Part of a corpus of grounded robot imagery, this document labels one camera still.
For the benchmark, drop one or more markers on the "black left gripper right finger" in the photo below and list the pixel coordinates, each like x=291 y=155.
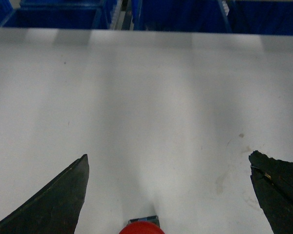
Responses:
x=272 y=181

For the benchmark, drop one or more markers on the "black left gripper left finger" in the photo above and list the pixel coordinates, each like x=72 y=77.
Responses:
x=55 y=208

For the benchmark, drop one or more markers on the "lower blue bin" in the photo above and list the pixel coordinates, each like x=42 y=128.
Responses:
x=62 y=14

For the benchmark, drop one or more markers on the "red push button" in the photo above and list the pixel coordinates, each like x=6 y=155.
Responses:
x=143 y=225

